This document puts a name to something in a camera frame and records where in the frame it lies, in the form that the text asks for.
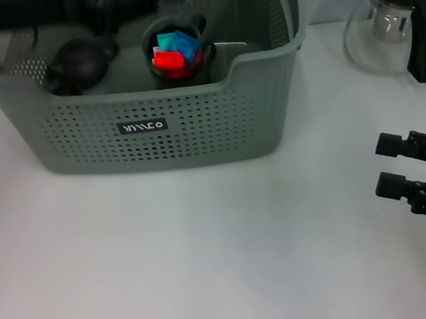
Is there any blue square toy plate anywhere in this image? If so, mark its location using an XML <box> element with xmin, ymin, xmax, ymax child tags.
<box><xmin>167</xmin><ymin>27</ymin><xmax>202</xmax><ymax>63</ymax></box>

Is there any teal square toy plate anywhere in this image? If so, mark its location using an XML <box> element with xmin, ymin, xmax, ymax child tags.
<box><xmin>156</xmin><ymin>31</ymin><xmax>182</xmax><ymax>53</ymax></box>

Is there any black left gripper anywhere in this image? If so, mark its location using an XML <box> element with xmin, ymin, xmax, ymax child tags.
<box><xmin>0</xmin><ymin>0</ymin><xmax>196</xmax><ymax>51</ymax></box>

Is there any glass pitcher black handle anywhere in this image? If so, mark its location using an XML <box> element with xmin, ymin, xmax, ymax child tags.
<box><xmin>336</xmin><ymin>0</ymin><xmax>426</xmax><ymax>94</ymax></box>

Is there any grey perforated storage basket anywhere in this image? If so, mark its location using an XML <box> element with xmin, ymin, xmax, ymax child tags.
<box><xmin>0</xmin><ymin>0</ymin><xmax>330</xmax><ymax>196</ymax></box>

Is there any long red toy brick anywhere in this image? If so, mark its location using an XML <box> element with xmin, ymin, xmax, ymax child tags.
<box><xmin>150</xmin><ymin>47</ymin><xmax>187</xmax><ymax>73</ymax></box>

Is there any black clay teapot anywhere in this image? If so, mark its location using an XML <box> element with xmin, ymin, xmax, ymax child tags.
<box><xmin>40</xmin><ymin>32</ymin><xmax>125</xmax><ymax>101</ymax></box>

